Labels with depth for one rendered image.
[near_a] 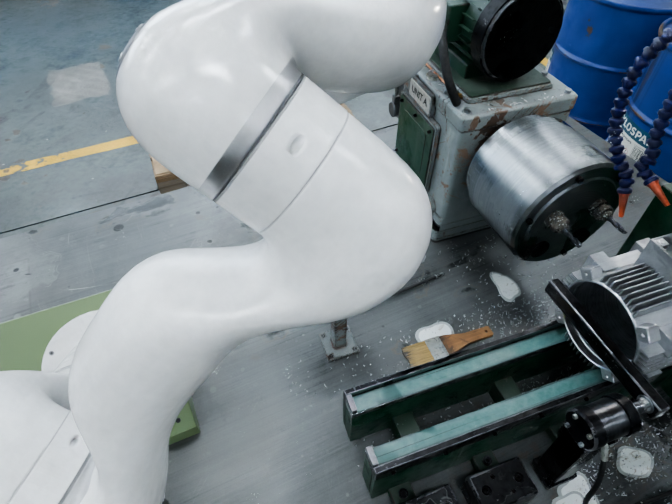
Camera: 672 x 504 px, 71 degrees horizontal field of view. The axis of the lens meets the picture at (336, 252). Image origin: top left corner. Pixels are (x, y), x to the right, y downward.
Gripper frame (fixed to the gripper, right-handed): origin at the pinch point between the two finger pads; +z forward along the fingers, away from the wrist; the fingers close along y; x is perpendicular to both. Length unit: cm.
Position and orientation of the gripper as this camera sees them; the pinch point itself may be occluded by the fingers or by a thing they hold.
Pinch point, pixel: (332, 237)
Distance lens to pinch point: 80.8
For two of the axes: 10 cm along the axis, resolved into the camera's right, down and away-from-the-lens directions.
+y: 9.4, -2.4, 2.2
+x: -2.9, -3.0, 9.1
